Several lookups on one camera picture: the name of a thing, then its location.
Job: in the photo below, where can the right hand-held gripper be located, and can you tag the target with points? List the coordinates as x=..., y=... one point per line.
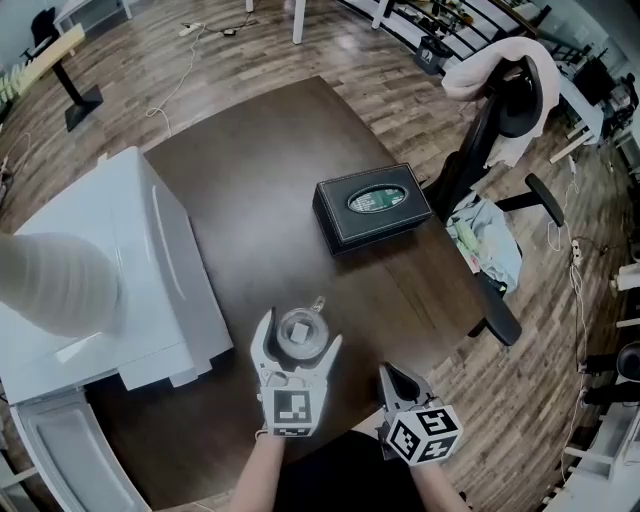
x=422, y=435

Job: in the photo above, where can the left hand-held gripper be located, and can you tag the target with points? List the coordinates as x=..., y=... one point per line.
x=292, y=405

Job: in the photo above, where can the clear glass cup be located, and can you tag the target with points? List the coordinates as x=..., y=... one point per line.
x=300, y=332

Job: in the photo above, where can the white microwave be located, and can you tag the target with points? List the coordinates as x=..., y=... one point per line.
x=150, y=225

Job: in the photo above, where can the person's right forearm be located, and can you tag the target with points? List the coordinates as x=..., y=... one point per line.
x=435, y=490

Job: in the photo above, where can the person's left forearm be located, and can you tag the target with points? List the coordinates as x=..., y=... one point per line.
x=260, y=475

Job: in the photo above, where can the person's black clothing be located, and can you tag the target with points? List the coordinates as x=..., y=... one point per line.
x=345, y=475

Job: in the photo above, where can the black tissue box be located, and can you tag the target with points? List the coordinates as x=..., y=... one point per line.
x=370, y=210

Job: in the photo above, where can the light blue cloth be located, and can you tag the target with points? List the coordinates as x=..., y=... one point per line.
x=490, y=235

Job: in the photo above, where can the white power strip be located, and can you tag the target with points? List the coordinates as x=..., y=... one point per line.
x=576, y=252
x=192, y=28

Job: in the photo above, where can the white flower vase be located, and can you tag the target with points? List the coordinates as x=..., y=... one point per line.
x=55, y=285

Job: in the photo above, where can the black office chair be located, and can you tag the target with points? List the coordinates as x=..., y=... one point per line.
x=475, y=150

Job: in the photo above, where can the black bin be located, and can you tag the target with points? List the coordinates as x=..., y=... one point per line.
x=432, y=55

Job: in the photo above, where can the white desk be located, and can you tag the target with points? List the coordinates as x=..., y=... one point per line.
x=582, y=112
x=95, y=10

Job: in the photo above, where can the white-legged wooden table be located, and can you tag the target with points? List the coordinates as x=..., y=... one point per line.
x=299, y=20

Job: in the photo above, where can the beige cloth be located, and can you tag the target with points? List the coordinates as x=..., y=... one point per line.
x=500, y=57

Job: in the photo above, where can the black monitor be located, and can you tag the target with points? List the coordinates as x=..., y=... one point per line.
x=595, y=80

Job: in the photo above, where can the black swivel chair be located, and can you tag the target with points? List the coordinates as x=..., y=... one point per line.
x=40, y=25

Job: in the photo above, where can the yellow pedestal table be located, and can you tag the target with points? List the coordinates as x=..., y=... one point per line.
x=50, y=47

